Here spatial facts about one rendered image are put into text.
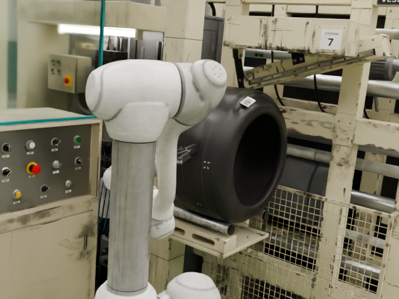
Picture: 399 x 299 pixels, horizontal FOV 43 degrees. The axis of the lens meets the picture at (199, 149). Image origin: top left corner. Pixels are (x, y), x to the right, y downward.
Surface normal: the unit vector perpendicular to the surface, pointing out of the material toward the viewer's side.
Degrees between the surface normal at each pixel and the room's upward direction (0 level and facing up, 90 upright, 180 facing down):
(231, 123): 62
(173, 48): 90
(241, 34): 90
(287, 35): 90
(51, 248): 90
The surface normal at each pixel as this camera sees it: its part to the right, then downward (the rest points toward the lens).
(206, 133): -0.51, -0.33
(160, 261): -0.61, 0.11
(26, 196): 0.79, 0.18
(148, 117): 0.48, 0.32
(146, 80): 0.42, -0.22
